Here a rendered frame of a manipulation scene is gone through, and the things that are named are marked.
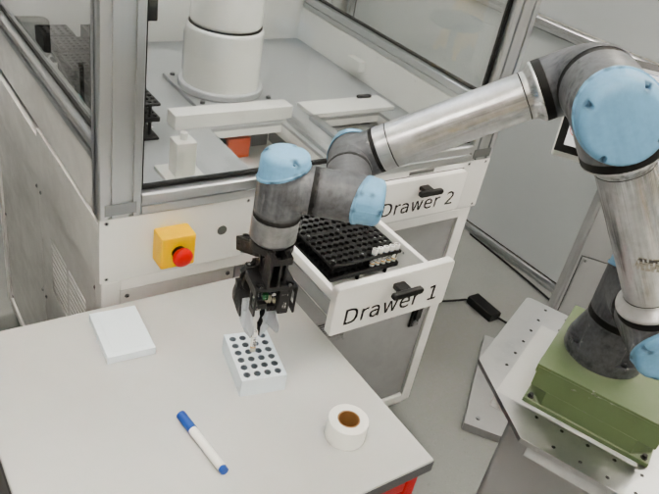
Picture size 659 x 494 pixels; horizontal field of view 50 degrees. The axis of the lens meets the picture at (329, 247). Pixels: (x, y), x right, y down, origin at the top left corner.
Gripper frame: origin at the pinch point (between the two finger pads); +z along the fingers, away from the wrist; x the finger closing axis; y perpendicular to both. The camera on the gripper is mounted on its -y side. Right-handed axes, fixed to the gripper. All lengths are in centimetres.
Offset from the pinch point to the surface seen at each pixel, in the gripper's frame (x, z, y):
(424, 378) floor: 91, 86, -58
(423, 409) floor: 83, 86, -45
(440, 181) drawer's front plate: 60, -5, -40
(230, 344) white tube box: -2.5, 7.0, -3.7
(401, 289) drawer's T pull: 28.7, -4.4, -0.6
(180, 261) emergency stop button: -8.6, -0.7, -20.2
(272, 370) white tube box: 2.9, 7.0, 4.1
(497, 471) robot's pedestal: 53, 33, 18
